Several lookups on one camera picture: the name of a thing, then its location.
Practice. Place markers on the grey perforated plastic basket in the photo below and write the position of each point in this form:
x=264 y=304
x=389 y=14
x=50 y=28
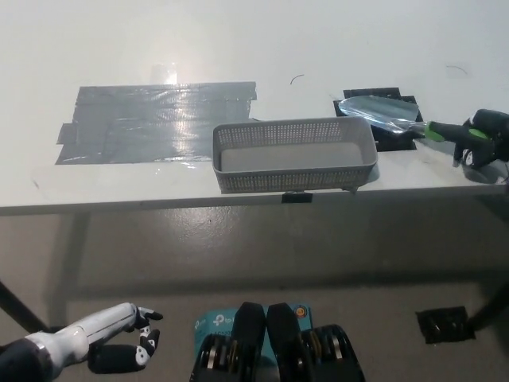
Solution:
x=278 y=181

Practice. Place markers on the black slanted table leg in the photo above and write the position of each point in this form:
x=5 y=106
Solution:
x=20 y=310
x=489 y=308

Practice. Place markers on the black table foot plate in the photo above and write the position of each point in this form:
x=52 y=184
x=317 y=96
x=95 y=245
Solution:
x=445 y=324

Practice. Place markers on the black tape patch on table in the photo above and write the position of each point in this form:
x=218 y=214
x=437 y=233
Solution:
x=391 y=143

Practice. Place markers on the teal tp-link box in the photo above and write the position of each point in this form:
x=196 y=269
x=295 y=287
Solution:
x=214 y=322

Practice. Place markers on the white and black left hand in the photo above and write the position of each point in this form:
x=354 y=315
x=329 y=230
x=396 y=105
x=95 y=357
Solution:
x=103 y=322

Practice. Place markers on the white and black right hand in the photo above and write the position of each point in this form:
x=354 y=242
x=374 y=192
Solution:
x=493 y=123

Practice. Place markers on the small black tape strip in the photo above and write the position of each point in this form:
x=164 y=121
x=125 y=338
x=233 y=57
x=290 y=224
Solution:
x=296 y=197

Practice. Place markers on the grey duct tape patch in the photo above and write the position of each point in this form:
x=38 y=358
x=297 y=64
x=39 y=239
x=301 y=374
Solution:
x=139 y=127

